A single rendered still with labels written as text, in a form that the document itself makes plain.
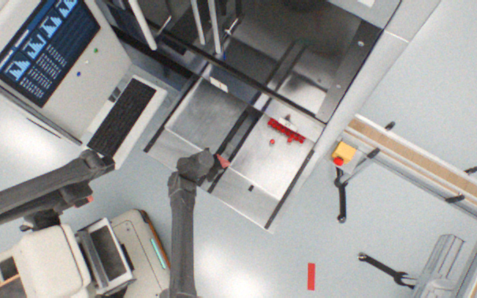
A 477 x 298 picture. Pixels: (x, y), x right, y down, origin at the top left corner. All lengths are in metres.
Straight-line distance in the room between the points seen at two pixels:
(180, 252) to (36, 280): 0.44
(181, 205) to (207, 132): 0.66
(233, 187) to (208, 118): 0.34
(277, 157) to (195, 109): 0.43
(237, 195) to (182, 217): 0.59
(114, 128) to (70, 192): 0.57
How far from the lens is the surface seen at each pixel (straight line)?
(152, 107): 1.89
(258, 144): 1.69
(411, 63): 3.07
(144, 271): 2.30
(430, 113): 2.96
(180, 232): 1.07
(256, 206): 1.64
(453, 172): 1.79
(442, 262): 2.18
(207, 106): 1.76
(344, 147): 1.58
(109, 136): 1.88
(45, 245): 1.29
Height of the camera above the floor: 2.50
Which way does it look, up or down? 75 degrees down
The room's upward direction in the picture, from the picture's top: 7 degrees counter-clockwise
